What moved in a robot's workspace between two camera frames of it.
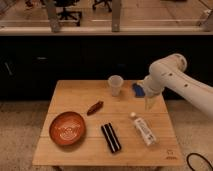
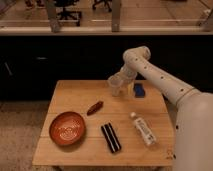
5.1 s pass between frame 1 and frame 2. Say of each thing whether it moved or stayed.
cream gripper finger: moved
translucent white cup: stayed
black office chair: stayed
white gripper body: moved
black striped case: stayed
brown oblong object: stayed
